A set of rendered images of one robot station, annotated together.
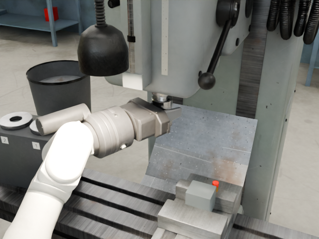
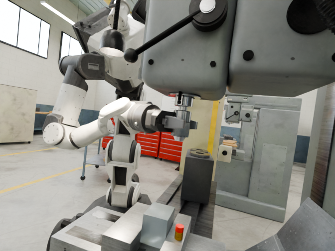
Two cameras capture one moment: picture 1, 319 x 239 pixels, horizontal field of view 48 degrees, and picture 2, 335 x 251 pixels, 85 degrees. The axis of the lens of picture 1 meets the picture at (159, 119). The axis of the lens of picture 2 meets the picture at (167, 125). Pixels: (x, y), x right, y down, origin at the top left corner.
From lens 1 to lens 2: 0.84 m
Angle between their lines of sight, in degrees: 82
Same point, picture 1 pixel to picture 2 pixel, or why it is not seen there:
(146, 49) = not seen: hidden behind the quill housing
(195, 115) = (324, 226)
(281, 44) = not seen: outside the picture
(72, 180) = (100, 115)
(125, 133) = (137, 113)
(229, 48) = (231, 61)
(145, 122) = (149, 112)
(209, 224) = (119, 227)
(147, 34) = not seen: hidden behind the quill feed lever
